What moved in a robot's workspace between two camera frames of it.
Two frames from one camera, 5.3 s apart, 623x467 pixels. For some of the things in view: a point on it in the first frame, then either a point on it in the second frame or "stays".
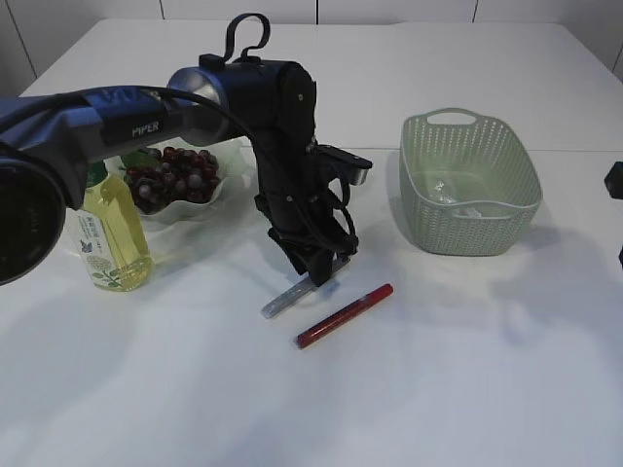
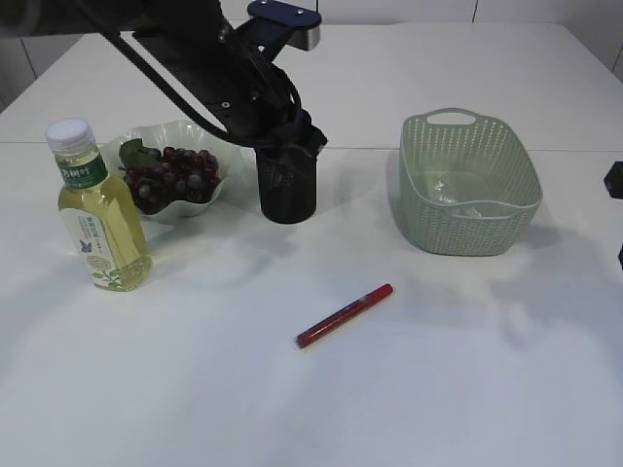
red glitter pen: (358, 306) stays
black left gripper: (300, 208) → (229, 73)
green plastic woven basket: (468, 187) stays
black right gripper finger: (614, 180) stays
